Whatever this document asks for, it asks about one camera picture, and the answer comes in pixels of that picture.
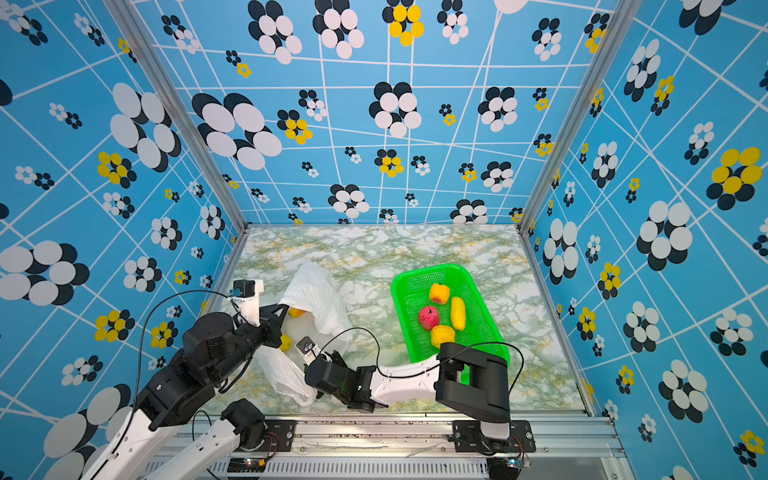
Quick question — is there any white plastic bag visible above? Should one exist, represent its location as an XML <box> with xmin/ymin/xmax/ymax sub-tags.
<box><xmin>255</xmin><ymin>261</ymin><xmax>351</xmax><ymax>407</ymax></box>

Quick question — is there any pink toy apple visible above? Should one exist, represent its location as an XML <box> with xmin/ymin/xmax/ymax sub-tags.
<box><xmin>418</xmin><ymin>306</ymin><xmax>440</xmax><ymax>331</ymax></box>

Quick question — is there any yellow toy orange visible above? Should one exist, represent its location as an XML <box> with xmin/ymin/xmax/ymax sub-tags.
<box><xmin>430</xmin><ymin>324</ymin><xmax>456</xmax><ymax>349</ymax></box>

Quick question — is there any yellow toy apple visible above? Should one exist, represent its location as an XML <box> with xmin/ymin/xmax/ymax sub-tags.
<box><xmin>429</xmin><ymin>283</ymin><xmax>451</xmax><ymax>305</ymax></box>

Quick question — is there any yellow toy mango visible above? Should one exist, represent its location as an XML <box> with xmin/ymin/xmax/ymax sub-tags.
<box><xmin>279</xmin><ymin>335</ymin><xmax>293</xmax><ymax>352</ymax></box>
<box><xmin>450</xmin><ymin>296</ymin><xmax>467</xmax><ymax>331</ymax></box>

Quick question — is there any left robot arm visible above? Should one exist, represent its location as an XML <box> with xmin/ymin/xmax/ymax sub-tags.
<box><xmin>82</xmin><ymin>301</ymin><xmax>289</xmax><ymax>479</ymax></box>

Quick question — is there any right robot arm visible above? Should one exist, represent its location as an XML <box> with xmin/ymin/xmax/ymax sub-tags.
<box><xmin>301</xmin><ymin>342</ymin><xmax>512</xmax><ymax>452</ymax></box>

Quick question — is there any yellow orange toy banana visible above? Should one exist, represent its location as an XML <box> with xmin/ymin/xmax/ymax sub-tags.
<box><xmin>288</xmin><ymin>307</ymin><xmax>305</xmax><ymax>318</ymax></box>

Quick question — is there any left circuit board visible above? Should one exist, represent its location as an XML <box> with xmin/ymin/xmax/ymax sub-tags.
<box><xmin>227</xmin><ymin>457</ymin><xmax>267</xmax><ymax>476</ymax></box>

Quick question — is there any circuit board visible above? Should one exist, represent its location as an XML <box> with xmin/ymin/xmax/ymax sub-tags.
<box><xmin>227</xmin><ymin>457</ymin><xmax>267</xmax><ymax>476</ymax></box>
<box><xmin>486</xmin><ymin>458</ymin><xmax>531</xmax><ymax>480</ymax></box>

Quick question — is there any green plastic basket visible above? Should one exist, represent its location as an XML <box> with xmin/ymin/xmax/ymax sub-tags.
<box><xmin>391</xmin><ymin>263</ymin><xmax>510</xmax><ymax>363</ymax></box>

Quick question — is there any right circuit board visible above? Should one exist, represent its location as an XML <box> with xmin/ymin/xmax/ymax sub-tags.
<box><xmin>486</xmin><ymin>458</ymin><xmax>531</xmax><ymax>480</ymax></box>

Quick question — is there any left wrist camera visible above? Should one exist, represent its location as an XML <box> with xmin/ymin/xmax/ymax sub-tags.
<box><xmin>230</xmin><ymin>279</ymin><xmax>264</xmax><ymax>327</ymax></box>

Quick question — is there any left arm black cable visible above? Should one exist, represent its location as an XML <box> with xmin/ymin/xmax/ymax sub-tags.
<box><xmin>134</xmin><ymin>289</ymin><xmax>241</xmax><ymax>415</ymax></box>

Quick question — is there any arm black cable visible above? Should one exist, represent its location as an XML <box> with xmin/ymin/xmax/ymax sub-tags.
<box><xmin>134</xmin><ymin>289</ymin><xmax>241</xmax><ymax>415</ymax></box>
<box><xmin>314</xmin><ymin>326</ymin><xmax>526</xmax><ymax>397</ymax></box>

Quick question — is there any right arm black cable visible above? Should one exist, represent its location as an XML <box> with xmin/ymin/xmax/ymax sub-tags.
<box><xmin>314</xmin><ymin>326</ymin><xmax>526</xmax><ymax>397</ymax></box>

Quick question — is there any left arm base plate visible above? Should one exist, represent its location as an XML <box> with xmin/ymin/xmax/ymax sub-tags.
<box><xmin>239</xmin><ymin>419</ymin><xmax>297</xmax><ymax>454</ymax></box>

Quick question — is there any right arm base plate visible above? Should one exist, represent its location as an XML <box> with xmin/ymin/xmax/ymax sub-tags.
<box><xmin>448</xmin><ymin>420</ymin><xmax>536</xmax><ymax>455</ymax></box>

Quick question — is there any aluminium front rail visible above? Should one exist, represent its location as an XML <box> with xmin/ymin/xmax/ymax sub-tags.
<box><xmin>137</xmin><ymin>411</ymin><xmax>635</xmax><ymax>479</ymax></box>

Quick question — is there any left aluminium corner post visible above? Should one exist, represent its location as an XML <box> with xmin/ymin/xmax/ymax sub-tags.
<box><xmin>103</xmin><ymin>0</ymin><xmax>250</xmax><ymax>235</ymax></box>

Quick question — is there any aluminium corner post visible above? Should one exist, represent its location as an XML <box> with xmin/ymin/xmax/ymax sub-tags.
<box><xmin>517</xmin><ymin>0</ymin><xmax>644</xmax><ymax>236</ymax></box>
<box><xmin>103</xmin><ymin>0</ymin><xmax>250</xmax><ymax>235</ymax></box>

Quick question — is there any right aluminium corner post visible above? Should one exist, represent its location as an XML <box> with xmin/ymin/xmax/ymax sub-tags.
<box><xmin>517</xmin><ymin>0</ymin><xmax>644</xmax><ymax>236</ymax></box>

